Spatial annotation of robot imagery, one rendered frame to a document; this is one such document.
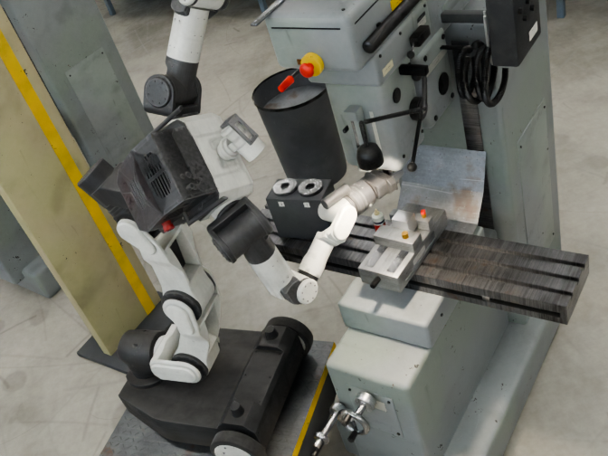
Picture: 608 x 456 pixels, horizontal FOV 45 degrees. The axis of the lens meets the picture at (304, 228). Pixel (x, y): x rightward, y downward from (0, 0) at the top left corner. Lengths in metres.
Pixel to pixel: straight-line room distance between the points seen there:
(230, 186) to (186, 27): 0.44
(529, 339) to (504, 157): 0.86
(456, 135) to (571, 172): 1.71
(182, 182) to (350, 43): 0.55
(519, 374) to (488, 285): 0.76
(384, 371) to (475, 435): 0.58
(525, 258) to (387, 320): 0.48
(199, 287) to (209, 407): 0.52
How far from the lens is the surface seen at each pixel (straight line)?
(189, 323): 2.50
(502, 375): 3.06
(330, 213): 2.23
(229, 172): 2.03
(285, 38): 1.96
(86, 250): 3.73
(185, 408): 2.83
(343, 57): 1.89
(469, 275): 2.44
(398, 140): 2.17
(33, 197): 3.50
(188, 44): 2.06
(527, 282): 2.38
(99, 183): 2.29
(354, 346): 2.56
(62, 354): 4.25
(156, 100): 2.06
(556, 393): 3.25
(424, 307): 2.46
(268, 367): 2.78
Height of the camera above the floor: 2.60
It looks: 38 degrees down
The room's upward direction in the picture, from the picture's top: 19 degrees counter-clockwise
